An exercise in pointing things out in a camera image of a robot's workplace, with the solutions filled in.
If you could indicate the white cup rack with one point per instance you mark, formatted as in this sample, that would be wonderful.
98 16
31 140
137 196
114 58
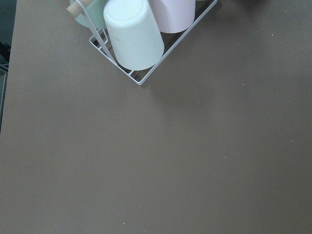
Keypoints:
102 43

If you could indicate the pink cup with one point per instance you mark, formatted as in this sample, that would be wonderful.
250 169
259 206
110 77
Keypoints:
173 16

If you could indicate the wooden rack handle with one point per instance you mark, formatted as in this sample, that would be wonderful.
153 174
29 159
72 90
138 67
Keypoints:
77 7

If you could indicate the mint green cup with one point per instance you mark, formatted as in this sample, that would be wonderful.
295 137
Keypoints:
95 12

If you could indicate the white cup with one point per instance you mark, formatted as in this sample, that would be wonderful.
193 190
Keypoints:
134 33

